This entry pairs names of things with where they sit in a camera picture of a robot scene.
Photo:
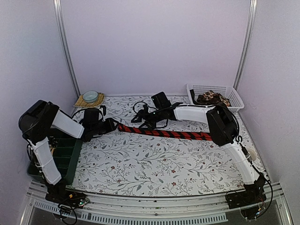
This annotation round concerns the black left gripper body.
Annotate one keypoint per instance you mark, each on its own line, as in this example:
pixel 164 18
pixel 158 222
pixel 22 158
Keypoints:
pixel 99 130

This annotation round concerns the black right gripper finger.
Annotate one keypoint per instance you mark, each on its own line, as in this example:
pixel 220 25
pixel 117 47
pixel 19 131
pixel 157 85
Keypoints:
pixel 147 125
pixel 140 114

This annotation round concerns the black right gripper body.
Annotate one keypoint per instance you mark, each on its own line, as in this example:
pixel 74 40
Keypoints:
pixel 155 116

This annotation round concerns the red black striped tie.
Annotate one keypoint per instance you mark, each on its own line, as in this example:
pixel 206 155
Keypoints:
pixel 164 133

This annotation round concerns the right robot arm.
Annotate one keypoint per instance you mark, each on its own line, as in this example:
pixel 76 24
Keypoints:
pixel 223 128

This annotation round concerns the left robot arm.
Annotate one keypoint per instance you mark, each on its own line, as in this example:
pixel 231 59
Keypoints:
pixel 36 123

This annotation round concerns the yellow woven coaster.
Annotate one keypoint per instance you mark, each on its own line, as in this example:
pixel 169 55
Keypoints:
pixel 81 103

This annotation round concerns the light blue bowl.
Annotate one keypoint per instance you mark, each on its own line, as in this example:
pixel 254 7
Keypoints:
pixel 90 96

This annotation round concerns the dark green divided organizer box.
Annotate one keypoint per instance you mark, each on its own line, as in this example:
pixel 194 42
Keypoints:
pixel 66 155

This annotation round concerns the floral patterned table mat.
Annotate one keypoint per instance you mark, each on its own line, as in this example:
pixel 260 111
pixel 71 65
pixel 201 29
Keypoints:
pixel 120 163

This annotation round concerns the black floral rolled tie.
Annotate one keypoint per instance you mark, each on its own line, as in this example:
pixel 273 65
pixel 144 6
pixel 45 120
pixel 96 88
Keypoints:
pixel 52 142

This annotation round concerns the brown patterned tie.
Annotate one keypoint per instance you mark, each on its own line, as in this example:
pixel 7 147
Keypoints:
pixel 212 98

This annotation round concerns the white perforated plastic basket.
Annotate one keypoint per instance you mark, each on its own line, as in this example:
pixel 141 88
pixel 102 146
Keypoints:
pixel 194 90

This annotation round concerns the white ceramic mug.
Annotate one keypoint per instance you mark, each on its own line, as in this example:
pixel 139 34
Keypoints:
pixel 251 156

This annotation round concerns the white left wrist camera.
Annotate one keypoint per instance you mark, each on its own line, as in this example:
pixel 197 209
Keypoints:
pixel 102 110

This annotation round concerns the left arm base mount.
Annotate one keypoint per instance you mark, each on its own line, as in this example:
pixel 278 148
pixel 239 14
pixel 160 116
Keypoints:
pixel 68 201

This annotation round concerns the slotted aluminium front rail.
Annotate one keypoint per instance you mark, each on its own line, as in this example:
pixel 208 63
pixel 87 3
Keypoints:
pixel 192 210

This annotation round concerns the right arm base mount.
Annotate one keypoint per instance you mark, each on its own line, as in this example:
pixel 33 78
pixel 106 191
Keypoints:
pixel 236 199

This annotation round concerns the left aluminium frame post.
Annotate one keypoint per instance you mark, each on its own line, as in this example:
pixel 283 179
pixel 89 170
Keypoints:
pixel 64 42

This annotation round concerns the aluminium frame post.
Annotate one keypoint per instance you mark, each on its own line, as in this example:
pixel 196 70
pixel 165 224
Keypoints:
pixel 64 42
pixel 246 43

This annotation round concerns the right aluminium frame post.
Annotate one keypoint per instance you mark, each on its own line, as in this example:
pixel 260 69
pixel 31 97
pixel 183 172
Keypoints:
pixel 246 43

